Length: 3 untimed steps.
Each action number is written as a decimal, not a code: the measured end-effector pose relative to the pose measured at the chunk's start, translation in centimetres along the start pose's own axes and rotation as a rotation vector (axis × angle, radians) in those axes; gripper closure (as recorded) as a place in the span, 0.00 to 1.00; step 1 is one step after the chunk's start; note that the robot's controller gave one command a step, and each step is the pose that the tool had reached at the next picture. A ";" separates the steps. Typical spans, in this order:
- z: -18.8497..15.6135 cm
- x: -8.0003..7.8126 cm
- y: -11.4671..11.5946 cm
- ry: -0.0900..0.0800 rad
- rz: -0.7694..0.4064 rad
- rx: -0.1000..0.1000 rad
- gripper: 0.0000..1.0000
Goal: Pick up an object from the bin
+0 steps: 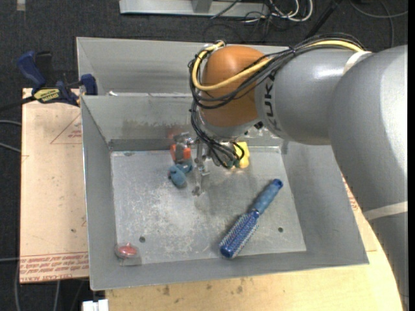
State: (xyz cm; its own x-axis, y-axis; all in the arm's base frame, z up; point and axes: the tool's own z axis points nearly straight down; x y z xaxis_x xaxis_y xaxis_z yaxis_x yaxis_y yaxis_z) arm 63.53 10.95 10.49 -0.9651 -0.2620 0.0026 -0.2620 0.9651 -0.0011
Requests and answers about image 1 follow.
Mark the blue soft toy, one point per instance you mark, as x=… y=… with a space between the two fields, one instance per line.
x=179 y=175

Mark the brown cardboard board, red print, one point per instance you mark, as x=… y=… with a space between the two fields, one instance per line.
x=52 y=186

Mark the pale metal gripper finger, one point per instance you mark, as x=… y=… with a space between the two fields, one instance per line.
x=196 y=186
x=202 y=181

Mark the blue hairbrush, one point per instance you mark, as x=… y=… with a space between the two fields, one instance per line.
x=249 y=220

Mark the grey metal bin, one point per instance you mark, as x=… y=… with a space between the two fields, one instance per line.
x=155 y=206

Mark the yellow toy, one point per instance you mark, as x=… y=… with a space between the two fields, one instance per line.
x=244 y=154

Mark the black cylinder on white bracket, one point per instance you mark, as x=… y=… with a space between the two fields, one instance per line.
x=258 y=125

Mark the orange and grey toy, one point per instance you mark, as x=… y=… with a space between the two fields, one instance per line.
x=181 y=152

